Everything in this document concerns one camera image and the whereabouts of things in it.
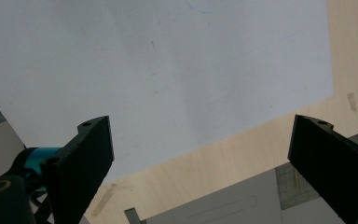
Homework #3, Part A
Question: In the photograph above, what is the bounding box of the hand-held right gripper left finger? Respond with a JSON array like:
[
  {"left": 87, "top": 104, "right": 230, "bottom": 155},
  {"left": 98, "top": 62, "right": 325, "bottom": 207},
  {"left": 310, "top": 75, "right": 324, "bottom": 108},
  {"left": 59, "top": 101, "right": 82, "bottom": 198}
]
[{"left": 40, "top": 115, "right": 116, "bottom": 224}]

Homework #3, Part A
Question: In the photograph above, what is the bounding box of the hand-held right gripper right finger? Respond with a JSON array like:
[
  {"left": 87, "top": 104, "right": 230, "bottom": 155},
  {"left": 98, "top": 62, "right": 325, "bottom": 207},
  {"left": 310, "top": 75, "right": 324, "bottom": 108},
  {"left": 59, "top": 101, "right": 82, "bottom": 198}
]
[{"left": 287, "top": 114, "right": 358, "bottom": 224}]

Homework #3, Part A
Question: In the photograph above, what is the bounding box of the clear tape strip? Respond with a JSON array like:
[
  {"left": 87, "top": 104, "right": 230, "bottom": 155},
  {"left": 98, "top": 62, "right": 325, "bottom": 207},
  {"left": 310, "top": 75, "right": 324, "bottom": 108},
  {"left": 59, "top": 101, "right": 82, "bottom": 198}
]
[{"left": 90, "top": 183, "right": 117, "bottom": 218}]

